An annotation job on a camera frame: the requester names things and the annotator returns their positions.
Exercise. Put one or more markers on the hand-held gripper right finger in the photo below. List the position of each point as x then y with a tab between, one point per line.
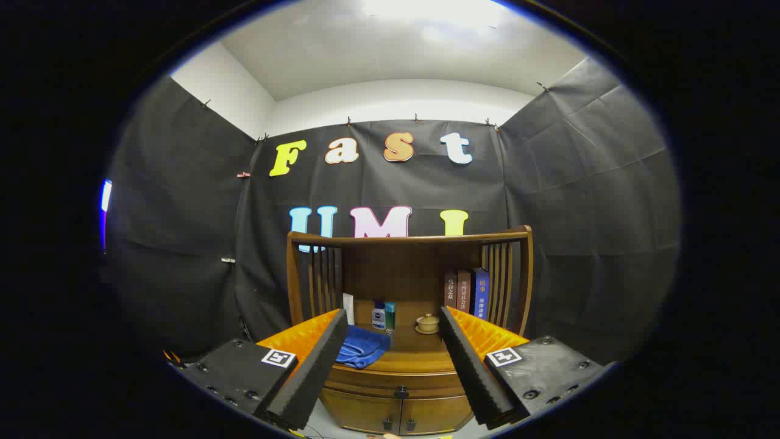
472	372

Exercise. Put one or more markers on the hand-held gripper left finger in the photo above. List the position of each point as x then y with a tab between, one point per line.
317	372

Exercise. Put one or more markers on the brown wooden drawer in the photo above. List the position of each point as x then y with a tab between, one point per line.
378	381

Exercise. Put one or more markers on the wooden cabinet door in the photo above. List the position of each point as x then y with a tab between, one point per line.
436	414
359	411

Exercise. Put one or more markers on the wooden countertop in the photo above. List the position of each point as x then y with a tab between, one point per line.
414	350

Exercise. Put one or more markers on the brown wooden cabinet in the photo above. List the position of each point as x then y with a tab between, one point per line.
396	268

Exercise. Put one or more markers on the folded blue towel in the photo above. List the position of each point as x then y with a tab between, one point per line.
365	347

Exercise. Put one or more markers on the beige lidded teacup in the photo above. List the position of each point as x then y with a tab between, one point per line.
427	324

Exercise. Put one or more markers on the white tube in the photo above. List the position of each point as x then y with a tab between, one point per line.
348	308

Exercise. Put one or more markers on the blue book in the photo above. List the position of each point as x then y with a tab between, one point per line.
480	294

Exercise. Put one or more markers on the reddish brown book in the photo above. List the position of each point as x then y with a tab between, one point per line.
464	292

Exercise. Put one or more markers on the white and blue bottle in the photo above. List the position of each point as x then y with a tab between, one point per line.
378	317

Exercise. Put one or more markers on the dark brown book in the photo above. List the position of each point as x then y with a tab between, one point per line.
451	291

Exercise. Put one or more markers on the teal bottle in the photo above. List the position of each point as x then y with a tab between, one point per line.
390	317

